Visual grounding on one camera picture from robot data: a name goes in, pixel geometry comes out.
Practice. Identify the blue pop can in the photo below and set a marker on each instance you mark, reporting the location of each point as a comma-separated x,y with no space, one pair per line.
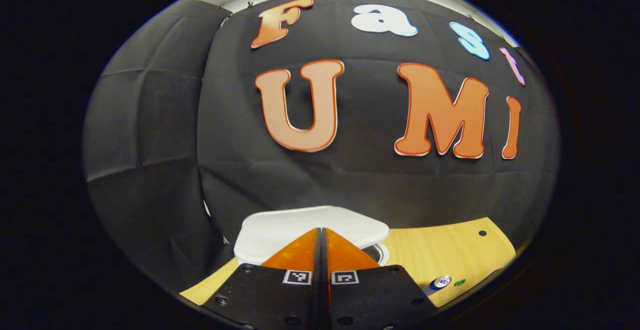
441,282

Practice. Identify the white desktop garbage bin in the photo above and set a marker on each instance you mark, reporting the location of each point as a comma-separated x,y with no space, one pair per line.
300,222

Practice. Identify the black backdrop cloth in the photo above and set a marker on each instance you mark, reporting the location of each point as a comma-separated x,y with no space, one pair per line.
375,185

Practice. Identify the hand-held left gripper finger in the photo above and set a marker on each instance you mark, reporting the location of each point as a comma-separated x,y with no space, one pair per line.
316,300
328,300

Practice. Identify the wooden desktop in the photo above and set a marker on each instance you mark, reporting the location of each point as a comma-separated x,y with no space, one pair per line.
440,250

